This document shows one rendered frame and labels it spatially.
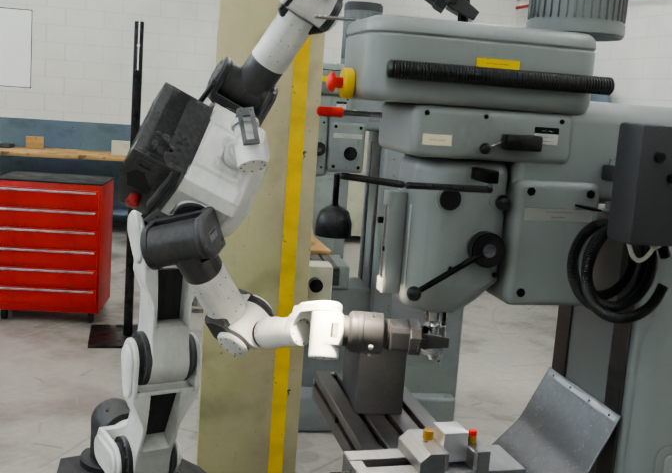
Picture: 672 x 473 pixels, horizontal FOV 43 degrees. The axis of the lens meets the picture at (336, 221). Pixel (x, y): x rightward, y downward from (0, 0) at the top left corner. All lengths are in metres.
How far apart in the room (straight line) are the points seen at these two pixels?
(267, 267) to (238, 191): 1.61
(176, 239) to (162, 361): 0.54
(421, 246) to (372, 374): 0.53
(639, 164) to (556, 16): 0.41
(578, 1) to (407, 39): 0.38
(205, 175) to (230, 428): 1.95
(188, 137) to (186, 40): 8.78
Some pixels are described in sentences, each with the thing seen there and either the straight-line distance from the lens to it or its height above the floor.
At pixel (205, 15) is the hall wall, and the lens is 10.74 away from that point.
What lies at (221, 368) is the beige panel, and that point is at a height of 0.59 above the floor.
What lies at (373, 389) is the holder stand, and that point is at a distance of 2.16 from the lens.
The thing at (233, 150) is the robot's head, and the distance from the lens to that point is 1.91.
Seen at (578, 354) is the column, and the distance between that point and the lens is 2.07.
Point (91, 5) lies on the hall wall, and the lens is 10.72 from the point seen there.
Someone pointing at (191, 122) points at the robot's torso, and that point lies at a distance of 1.96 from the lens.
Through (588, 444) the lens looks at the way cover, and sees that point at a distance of 1.96.
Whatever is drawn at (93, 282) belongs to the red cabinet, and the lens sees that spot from 6.29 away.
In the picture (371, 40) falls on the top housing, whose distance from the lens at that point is 1.64.
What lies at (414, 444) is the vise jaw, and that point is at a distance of 1.77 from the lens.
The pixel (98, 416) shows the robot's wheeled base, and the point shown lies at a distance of 2.75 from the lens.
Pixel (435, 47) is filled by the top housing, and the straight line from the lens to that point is 1.64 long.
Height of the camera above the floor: 1.74
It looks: 8 degrees down
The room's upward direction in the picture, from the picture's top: 4 degrees clockwise
